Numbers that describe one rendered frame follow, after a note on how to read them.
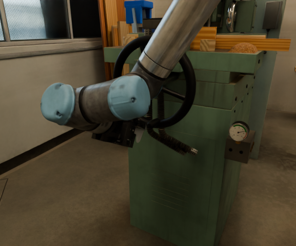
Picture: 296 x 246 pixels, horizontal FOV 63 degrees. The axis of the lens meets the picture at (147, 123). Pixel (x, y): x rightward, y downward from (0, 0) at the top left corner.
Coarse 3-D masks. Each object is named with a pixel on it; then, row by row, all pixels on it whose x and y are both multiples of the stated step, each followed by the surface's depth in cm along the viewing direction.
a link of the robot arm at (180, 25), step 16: (176, 0) 44; (192, 0) 43; (208, 0) 42; (176, 16) 44; (192, 16) 44; (208, 16) 45; (160, 32) 47; (176, 32) 45; (192, 32) 46; (144, 48) 51; (160, 48) 47; (176, 48) 47; (144, 64) 50; (160, 64) 49; (176, 64) 52; (144, 80) 49; (160, 80) 52
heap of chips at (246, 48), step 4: (236, 44) 81; (240, 44) 80; (244, 44) 79; (248, 44) 79; (252, 44) 82; (232, 48) 80; (236, 48) 79; (240, 48) 78; (244, 48) 78; (248, 48) 77; (252, 48) 78; (256, 48) 82; (236, 52) 78; (240, 52) 78; (244, 52) 77; (248, 52) 77; (252, 52) 77
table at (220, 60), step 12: (108, 48) 101; (120, 48) 98; (108, 60) 103; (132, 60) 97; (192, 60) 85; (204, 60) 83; (216, 60) 81; (228, 60) 79; (240, 60) 77; (252, 60) 75; (240, 72) 78; (252, 72) 77
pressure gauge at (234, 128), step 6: (234, 126) 78; (240, 126) 78; (246, 126) 77; (228, 132) 80; (234, 132) 79; (240, 132) 78; (246, 132) 77; (234, 138) 80; (240, 138) 79; (246, 138) 78
